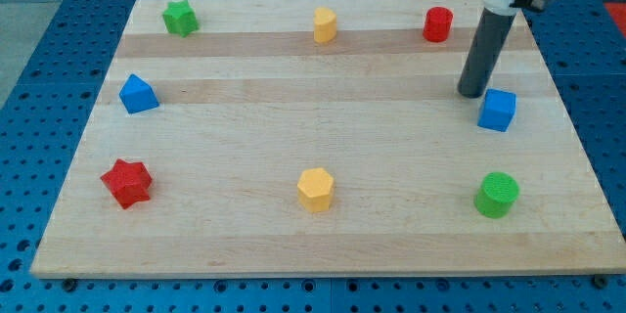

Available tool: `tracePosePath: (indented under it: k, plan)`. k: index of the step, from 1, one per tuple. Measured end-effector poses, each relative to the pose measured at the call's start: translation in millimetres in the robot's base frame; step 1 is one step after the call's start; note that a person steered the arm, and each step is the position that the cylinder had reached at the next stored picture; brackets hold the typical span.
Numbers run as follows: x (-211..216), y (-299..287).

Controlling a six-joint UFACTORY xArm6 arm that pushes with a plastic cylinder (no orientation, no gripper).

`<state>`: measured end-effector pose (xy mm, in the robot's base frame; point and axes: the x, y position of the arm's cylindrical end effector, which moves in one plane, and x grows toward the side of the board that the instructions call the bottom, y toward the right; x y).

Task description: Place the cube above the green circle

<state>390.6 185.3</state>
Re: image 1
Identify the green cylinder block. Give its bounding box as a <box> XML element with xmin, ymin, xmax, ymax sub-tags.
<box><xmin>473</xmin><ymin>172</ymin><xmax>519</xmax><ymax>219</ymax></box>

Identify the red star block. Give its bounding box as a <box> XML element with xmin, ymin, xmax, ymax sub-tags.
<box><xmin>100</xmin><ymin>158</ymin><xmax>153</xmax><ymax>209</ymax></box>

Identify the green star block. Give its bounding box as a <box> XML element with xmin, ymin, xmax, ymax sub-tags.
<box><xmin>162</xmin><ymin>0</ymin><xmax>200</xmax><ymax>37</ymax></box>

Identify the yellow hexagon block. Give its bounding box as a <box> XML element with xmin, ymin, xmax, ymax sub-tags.
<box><xmin>296</xmin><ymin>167</ymin><xmax>335</xmax><ymax>213</ymax></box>

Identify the blue triangular block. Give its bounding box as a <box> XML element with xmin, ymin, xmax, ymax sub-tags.
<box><xmin>118</xmin><ymin>74</ymin><xmax>159</xmax><ymax>113</ymax></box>

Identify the red cylinder block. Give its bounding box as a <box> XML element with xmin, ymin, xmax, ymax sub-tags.
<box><xmin>423</xmin><ymin>7</ymin><xmax>454</xmax><ymax>42</ymax></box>

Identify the blue cube block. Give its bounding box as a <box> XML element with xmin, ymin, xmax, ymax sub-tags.
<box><xmin>477</xmin><ymin>89</ymin><xmax>516</xmax><ymax>132</ymax></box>

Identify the wooden board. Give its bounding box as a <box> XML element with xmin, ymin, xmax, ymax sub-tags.
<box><xmin>30</xmin><ymin>0</ymin><xmax>625</xmax><ymax>279</ymax></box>

